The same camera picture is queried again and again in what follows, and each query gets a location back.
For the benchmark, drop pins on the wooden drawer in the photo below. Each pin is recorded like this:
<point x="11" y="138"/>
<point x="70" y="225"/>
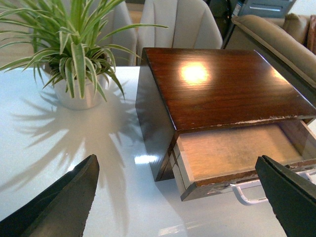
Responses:
<point x="209" y="162"/>

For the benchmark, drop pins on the left beige upholstered chair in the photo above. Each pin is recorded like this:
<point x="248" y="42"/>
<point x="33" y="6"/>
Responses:
<point x="117" y="18"/>

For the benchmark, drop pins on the beige upholstered chair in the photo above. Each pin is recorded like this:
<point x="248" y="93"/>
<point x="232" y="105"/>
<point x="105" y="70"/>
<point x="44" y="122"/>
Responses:
<point x="189" y="24"/>
<point x="117" y="18"/>

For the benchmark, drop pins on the white plant pot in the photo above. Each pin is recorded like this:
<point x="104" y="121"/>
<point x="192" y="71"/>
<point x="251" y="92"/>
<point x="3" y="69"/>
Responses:
<point x="92" y="97"/>

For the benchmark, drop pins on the white drawer handle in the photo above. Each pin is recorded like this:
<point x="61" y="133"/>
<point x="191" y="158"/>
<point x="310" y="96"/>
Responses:
<point x="249" y="193"/>

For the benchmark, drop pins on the right beige upholstered chair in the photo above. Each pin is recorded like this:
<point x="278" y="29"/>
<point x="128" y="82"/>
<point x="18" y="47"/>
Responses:
<point x="189" y="24"/>

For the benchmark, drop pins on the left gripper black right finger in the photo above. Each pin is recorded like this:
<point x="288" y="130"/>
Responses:
<point x="292" y="197"/>

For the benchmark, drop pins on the dark wooden drawer box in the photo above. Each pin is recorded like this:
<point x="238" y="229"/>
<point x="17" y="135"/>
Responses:
<point x="184" y="90"/>

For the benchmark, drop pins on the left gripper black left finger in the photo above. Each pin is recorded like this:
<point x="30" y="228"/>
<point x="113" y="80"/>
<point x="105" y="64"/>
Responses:
<point x="61" y="210"/>

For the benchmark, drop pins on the green spider plant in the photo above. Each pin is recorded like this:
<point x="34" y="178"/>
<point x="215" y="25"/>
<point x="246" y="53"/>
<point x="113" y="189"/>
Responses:
<point x="66" y="40"/>

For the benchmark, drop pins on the tan leather sofa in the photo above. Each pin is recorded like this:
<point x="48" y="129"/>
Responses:
<point x="281" y="43"/>

